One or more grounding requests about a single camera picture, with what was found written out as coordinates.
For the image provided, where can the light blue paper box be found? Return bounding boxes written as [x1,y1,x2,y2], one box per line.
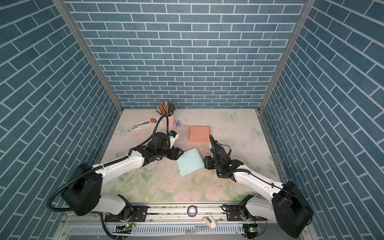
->
[176,148,205,178]

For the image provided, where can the orange paper box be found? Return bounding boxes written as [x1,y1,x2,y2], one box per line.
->
[189,126,211,143]

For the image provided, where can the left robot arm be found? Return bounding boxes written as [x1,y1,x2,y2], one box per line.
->
[61,131,184,220]

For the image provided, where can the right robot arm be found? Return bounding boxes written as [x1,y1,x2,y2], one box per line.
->
[203,140,314,238]

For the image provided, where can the white pen box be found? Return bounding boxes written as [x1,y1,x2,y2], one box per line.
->
[129,118,157,132]

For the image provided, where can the small blue stapler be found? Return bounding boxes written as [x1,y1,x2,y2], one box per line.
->
[174,120,181,128]

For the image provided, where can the pink pencil cup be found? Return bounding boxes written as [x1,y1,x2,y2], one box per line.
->
[166,116,176,127]

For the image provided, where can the bundle of coloured pencils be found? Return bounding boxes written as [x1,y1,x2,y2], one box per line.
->
[156,101,177,117]

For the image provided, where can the white pink clip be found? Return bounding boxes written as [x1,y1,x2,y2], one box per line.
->
[203,215,217,229]

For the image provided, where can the purple tape roll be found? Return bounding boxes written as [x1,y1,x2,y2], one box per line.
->
[187,205,198,218]

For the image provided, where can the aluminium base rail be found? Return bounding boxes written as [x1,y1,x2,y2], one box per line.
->
[53,200,319,240]

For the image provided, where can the right black cable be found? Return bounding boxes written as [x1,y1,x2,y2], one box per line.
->
[208,134,315,226]

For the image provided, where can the left black corrugated cable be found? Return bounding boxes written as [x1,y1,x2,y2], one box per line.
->
[46,115,170,240]

